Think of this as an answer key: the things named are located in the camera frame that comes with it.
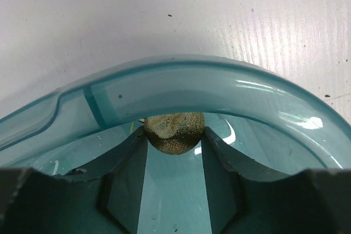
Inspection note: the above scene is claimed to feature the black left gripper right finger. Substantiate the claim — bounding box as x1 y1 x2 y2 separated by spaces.
201 127 350 233

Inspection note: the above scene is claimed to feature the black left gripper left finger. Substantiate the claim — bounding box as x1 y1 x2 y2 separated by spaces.
1 127 148 233

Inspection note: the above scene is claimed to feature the teal transparent plastic bin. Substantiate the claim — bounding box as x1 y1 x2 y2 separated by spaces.
1 55 350 233

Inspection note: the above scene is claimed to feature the gold glitter ball ornament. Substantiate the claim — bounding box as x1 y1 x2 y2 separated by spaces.
143 112 205 155

